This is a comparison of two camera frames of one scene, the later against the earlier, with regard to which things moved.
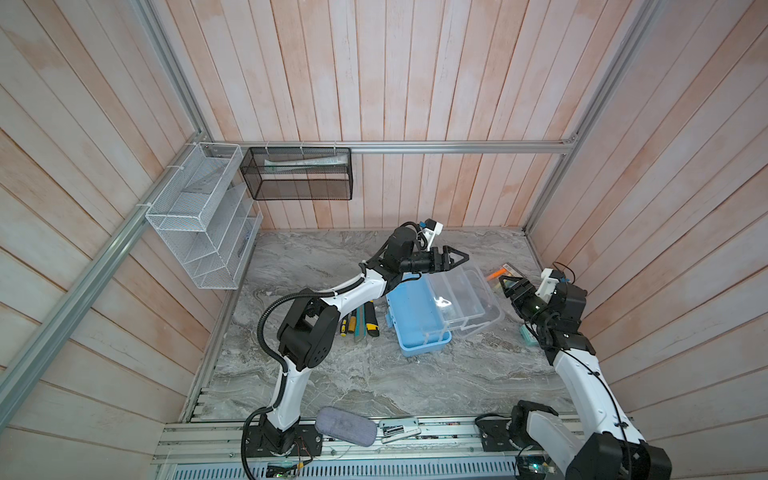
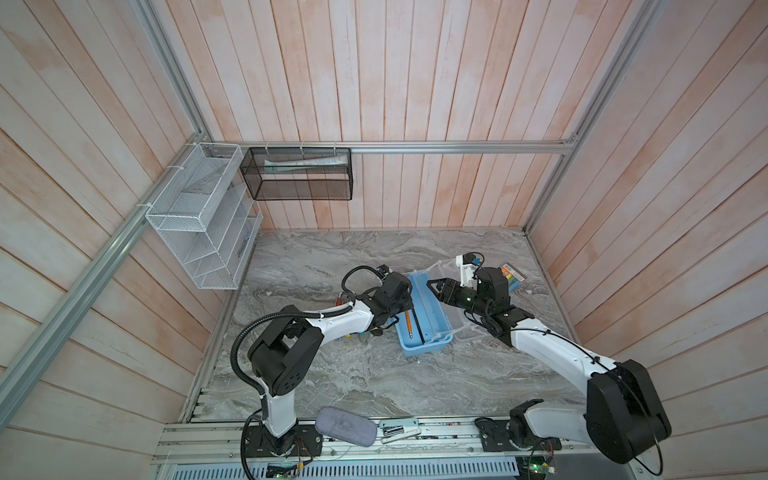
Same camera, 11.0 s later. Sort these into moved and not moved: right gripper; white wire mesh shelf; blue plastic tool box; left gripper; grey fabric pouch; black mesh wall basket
Moved: left gripper; right gripper
Not moved: blue plastic tool box; black mesh wall basket; grey fabric pouch; white wire mesh shelf
